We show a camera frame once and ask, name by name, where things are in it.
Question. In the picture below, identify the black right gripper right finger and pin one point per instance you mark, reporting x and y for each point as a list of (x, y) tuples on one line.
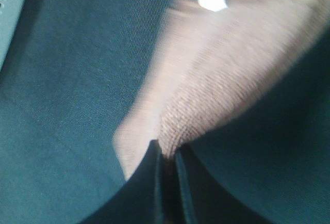
[(204, 200)]

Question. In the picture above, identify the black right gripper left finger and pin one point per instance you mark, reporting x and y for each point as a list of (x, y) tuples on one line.
[(140, 200)]

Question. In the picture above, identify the brown towel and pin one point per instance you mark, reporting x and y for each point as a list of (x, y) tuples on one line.
[(209, 67)]

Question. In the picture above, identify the black table cloth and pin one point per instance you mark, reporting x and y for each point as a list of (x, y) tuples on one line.
[(72, 73)]

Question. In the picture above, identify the grey perforated plastic basket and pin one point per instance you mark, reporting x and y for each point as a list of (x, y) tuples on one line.
[(10, 13)]

